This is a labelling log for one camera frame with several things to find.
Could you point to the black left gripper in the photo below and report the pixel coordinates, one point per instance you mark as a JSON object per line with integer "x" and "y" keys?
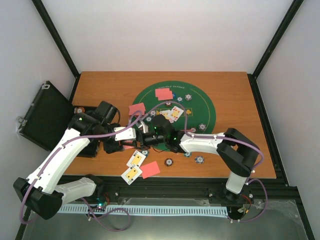
{"x": 111, "y": 148}

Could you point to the teal 50 chip stack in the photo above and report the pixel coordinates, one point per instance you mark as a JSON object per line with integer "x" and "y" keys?
{"x": 145, "y": 152}

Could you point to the red playing card deck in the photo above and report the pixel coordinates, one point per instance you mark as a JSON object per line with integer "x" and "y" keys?
{"x": 126, "y": 145}

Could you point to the two of clubs card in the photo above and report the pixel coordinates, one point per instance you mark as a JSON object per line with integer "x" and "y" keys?
{"x": 137, "y": 158}

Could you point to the brown 100 chip stack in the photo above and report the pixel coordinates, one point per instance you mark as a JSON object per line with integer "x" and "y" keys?
{"x": 168, "y": 162}

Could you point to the two of spades card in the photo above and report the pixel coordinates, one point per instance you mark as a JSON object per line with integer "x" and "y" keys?
{"x": 131, "y": 174}

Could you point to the face-up heart card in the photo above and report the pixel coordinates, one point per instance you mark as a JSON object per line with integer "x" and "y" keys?
{"x": 176, "y": 113}

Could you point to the blue 10 chip stack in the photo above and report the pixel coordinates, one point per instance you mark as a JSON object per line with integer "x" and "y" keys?
{"x": 199, "y": 159}

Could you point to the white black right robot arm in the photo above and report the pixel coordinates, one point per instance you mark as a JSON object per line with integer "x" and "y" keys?
{"x": 237, "y": 152}

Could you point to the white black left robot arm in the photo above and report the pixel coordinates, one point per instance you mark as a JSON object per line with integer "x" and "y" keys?
{"x": 40, "y": 191}

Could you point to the round green poker mat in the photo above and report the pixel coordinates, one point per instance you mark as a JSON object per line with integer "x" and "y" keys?
{"x": 191, "y": 107}

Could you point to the brown chip in case corner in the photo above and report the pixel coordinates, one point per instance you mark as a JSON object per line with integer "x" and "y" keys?
{"x": 78, "y": 110}

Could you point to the black poker chip case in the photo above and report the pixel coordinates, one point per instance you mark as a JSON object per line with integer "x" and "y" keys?
{"x": 50, "y": 113}

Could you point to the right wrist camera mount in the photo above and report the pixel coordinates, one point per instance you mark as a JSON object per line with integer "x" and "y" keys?
{"x": 143, "y": 127}

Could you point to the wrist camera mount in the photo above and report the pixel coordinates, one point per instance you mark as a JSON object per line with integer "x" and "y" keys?
{"x": 124, "y": 134}
{"x": 143, "y": 127}

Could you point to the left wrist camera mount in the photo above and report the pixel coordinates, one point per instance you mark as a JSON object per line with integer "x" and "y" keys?
{"x": 124, "y": 134}

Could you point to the light blue cable duct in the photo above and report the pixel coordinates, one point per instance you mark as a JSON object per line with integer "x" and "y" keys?
{"x": 148, "y": 210}

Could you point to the black left frame post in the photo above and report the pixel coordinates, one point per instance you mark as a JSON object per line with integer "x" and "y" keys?
{"x": 48, "y": 22}

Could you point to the black frame post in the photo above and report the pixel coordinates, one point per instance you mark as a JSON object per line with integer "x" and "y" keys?
{"x": 279, "y": 33}
{"x": 48, "y": 22}

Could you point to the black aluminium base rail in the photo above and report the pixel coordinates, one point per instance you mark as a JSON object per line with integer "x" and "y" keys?
{"x": 212, "y": 189}

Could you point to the black right frame post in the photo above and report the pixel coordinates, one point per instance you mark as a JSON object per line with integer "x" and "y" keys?
{"x": 279, "y": 33}

